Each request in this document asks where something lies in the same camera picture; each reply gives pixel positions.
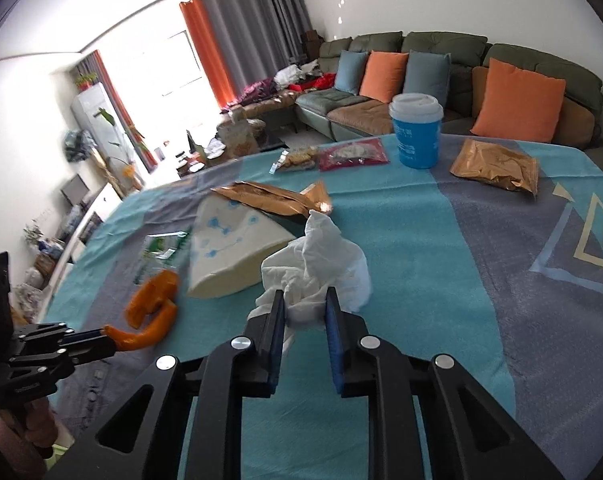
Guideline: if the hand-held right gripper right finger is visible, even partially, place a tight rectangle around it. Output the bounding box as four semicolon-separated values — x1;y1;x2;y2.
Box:
325;286;567;480

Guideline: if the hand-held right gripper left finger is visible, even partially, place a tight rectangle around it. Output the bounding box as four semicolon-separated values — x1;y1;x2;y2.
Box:
46;289;287;480

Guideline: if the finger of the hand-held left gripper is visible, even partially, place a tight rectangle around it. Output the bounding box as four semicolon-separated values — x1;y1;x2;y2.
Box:
11;339;118;388
14;324;107;353

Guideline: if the white tissue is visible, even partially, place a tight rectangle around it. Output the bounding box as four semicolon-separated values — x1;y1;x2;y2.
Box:
246;210;373;332

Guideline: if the orange peel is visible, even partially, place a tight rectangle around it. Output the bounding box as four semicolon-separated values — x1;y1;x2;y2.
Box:
105;270;178;352

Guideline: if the long gold snack wrapper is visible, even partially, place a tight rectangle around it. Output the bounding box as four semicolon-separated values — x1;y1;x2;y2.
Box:
211;180;333;219

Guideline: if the green snack wrapper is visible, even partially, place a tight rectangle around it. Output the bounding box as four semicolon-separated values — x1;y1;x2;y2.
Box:
134;231;192;287

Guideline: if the blue cup white lid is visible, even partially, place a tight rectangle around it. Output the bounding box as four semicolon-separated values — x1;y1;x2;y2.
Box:
389;93;443;170

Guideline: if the crinkled gold snack wrapper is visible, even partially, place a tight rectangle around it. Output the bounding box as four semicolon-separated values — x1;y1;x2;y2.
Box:
450;139;539;202

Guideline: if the person's left forearm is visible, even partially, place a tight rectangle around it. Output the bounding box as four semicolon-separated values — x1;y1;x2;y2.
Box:
0;412;48;480

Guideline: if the person's left hand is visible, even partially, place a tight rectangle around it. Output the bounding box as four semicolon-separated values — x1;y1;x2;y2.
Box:
24;399;58;458

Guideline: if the green plastic stool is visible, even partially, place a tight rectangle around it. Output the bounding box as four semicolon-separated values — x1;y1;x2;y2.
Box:
46;437;77;462

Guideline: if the clear plastic bag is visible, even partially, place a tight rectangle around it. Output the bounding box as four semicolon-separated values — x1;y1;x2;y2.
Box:
61;207;87;234

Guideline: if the printed blue grey blanket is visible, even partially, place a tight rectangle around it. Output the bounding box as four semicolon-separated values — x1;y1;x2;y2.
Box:
36;132;603;480

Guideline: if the white TV cabinet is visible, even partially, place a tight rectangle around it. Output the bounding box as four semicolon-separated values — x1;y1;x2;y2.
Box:
11;182;125;322

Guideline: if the black monitor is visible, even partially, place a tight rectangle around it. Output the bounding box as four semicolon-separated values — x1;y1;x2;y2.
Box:
61;175;91;207

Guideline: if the clear biscuit packet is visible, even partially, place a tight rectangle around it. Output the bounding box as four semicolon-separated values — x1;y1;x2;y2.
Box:
271;146;319;174

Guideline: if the covered standing fan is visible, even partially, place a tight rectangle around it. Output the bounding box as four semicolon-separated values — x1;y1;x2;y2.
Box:
62;130;107;196

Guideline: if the dark coffee table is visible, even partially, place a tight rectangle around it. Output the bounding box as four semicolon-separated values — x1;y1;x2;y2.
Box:
174;120;288;182

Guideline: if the red snack packet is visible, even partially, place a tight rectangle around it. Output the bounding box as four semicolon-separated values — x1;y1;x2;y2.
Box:
317;137;390;171

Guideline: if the tall leafy plant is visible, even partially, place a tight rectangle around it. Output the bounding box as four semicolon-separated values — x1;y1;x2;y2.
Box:
95;107;148;192

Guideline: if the tan paper bag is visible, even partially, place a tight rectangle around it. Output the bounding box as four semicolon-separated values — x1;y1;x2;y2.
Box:
216;120;260;157

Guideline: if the white standing air conditioner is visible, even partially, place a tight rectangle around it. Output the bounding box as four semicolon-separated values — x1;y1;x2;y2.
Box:
71;85;133;172

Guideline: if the grey and red curtain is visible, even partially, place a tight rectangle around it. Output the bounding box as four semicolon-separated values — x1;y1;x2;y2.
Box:
75;50;160;174

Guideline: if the pile of clothes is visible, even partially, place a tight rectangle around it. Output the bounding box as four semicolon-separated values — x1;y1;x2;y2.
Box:
221;60;338;112

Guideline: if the blue cushion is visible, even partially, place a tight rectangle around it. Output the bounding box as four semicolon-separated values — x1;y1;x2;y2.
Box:
403;50;452;109
334;50;370;97

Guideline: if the orange cushion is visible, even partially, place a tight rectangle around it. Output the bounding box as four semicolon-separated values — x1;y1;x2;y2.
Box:
470;58;567;144
359;51;410;104

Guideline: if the window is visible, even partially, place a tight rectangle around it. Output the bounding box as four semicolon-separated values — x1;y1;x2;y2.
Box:
151;30;218;127

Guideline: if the orange curtain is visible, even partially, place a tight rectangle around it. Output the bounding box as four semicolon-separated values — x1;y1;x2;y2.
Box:
180;0;235;112

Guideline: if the brown cardboard box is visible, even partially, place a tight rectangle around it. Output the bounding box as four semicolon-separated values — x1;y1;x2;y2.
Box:
301;30;325;62

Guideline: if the green sofa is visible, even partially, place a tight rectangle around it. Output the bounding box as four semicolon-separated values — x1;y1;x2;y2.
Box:
218;31;603;162

